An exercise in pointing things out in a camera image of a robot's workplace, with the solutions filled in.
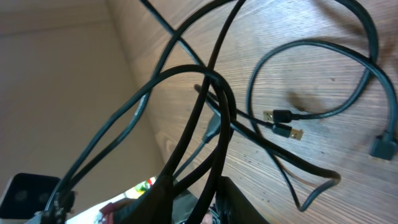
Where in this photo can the bright monitor screen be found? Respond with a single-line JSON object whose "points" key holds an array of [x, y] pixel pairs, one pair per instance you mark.
{"points": [[93, 214]]}

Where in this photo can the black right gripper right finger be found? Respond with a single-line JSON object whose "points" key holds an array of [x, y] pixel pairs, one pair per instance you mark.
{"points": [[233, 207]]}

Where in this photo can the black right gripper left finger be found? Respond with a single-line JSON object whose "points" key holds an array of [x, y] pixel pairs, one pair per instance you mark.
{"points": [[154, 206]]}

